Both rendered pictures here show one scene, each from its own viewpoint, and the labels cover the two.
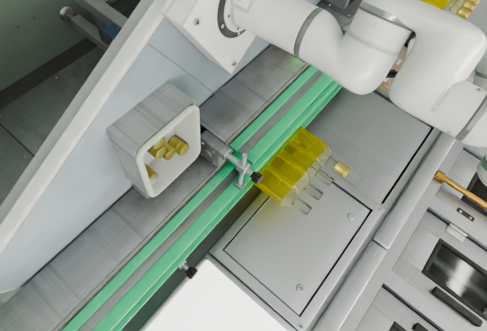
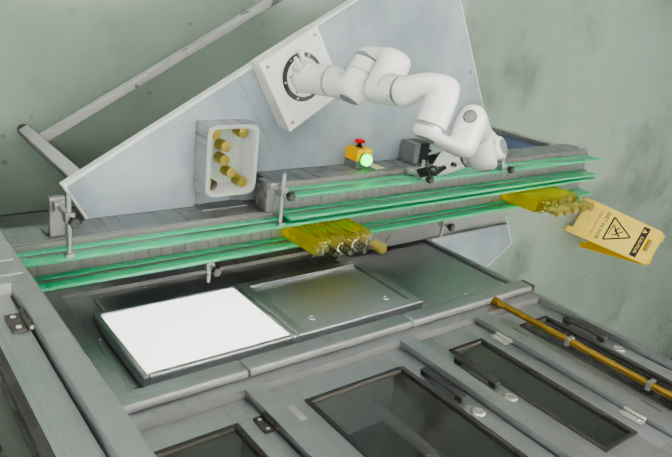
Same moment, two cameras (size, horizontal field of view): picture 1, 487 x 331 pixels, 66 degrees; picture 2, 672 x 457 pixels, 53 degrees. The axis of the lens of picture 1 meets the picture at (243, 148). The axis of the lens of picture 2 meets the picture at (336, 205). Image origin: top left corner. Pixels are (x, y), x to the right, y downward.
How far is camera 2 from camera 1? 1.60 m
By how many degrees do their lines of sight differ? 43
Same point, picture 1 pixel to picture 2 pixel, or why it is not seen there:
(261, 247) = (287, 294)
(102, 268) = (151, 223)
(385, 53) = (361, 70)
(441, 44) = (381, 55)
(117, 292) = (154, 238)
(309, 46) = (326, 77)
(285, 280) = (300, 311)
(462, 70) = (392, 66)
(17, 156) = not seen: hidden behind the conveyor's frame
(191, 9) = (266, 58)
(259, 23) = (305, 75)
